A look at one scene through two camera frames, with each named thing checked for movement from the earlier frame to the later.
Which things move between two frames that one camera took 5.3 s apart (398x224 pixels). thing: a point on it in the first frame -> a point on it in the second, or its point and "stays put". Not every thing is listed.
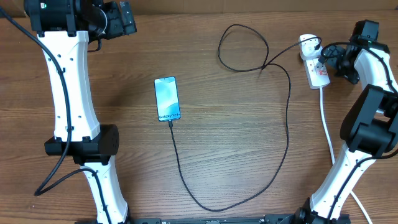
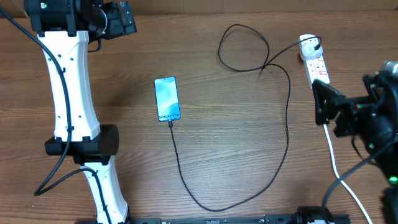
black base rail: (212, 219) stays put
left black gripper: (120, 27) stays put
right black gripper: (332, 55) -> (328, 104)
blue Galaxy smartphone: (167, 99) stays put
